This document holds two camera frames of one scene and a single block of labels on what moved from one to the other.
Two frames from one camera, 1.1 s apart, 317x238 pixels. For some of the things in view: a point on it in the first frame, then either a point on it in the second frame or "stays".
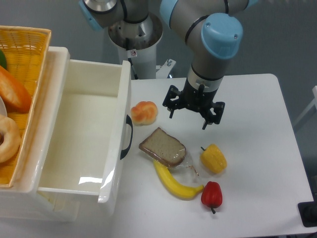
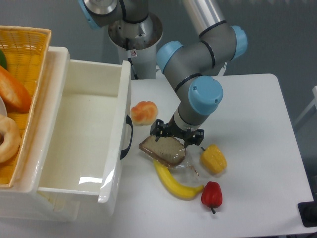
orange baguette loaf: x=16 y=98 stays
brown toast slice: x=166 y=148 stays
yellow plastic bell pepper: x=213 y=159 stays
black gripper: x=198 y=100 to x=159 y=129
